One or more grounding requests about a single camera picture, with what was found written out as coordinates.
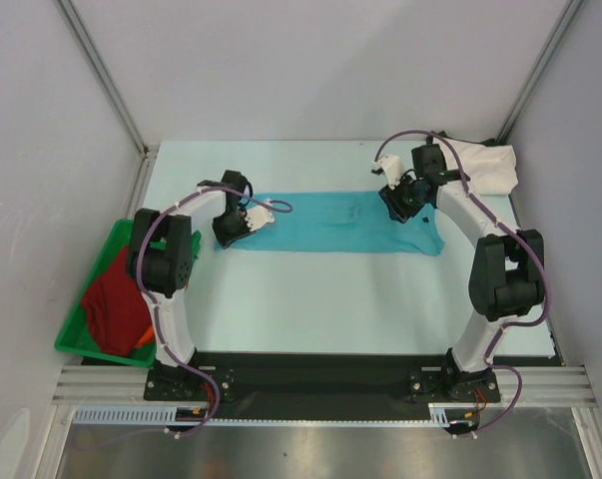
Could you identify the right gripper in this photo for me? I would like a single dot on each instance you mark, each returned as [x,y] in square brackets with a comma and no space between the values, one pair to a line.
[395,206]

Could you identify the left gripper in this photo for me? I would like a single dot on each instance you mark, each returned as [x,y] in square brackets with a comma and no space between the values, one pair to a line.
[227,240]

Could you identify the light blue t-shirt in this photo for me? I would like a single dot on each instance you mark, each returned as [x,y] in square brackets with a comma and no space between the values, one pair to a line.
[343,222]

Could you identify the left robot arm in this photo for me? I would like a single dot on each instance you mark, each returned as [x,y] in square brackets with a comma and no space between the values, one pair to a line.
[161,257]

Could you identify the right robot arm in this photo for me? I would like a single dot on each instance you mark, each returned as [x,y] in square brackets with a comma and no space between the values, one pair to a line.
[506,279]

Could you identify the dark green folded t-shirt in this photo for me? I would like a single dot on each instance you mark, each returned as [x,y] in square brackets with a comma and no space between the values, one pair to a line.
[491,142]

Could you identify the white folded t-shirt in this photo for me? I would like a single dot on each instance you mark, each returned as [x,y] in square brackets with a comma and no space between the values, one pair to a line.
[491,170]

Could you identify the orange t-shirt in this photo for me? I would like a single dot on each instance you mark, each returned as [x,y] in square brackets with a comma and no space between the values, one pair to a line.
[147,337]

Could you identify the dark red t-shirt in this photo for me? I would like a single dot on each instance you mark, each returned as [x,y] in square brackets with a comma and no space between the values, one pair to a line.
[116,312]

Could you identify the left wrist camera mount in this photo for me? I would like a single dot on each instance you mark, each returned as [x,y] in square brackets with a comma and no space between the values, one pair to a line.
[258,217]

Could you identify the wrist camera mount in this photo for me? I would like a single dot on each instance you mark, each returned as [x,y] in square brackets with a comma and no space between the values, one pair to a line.
[258,217]
[391,167]

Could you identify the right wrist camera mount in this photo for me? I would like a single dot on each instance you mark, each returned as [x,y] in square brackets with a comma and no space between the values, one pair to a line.
[391,167]

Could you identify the right aluminium frame post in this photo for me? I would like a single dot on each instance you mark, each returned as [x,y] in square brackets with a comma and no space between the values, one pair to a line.
[553,43]

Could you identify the aluminium frame post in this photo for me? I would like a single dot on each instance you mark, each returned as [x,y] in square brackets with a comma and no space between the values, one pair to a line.
[86,44]
[553,43]

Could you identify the left aluminium frame post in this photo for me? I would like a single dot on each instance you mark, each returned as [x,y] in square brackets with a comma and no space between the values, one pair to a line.
[86,44]

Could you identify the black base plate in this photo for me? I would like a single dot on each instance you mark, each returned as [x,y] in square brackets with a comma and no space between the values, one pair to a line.
[321,387]

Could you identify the white cable duct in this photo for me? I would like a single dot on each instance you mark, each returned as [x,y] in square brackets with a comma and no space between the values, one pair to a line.
[177,416]

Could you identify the aluminium frame rail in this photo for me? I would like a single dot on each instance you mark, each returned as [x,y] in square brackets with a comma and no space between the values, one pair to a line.
[122,385]

